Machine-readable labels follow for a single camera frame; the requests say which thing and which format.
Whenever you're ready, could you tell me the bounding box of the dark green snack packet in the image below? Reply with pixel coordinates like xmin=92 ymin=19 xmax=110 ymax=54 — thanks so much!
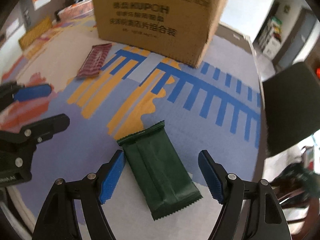
xmin=117 ymin=120 xmax=202 ymax=220

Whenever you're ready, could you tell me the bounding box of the maroon striped snack bar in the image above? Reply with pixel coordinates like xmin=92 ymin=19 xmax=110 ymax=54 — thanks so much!
xmin=76 ymin=43 xmax=112 ymax=79

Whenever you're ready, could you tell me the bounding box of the colourful patterned tablecloth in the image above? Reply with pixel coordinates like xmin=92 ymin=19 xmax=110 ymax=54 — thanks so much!
xmin=1 ymin=14 xmax=261 ymax=239

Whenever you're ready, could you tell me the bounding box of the pink plastic basket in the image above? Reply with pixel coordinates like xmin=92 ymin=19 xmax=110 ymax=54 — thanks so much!
xmin=57 ymin=0 xmax=93 ymax=21

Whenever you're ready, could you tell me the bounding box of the dark green dining chair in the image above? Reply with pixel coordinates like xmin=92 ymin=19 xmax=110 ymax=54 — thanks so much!
xmin=263 ymin=62 xmax=319 ymax=156

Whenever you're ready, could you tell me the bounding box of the white storage shelf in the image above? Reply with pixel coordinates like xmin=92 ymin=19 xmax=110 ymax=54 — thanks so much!
xmin=258 ymin=16 xmax=282 ymax=60

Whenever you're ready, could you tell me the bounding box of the brown cardboard box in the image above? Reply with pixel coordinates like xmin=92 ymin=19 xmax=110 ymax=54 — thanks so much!
xmin=93 ymin=0 xmax=228 ymax=68

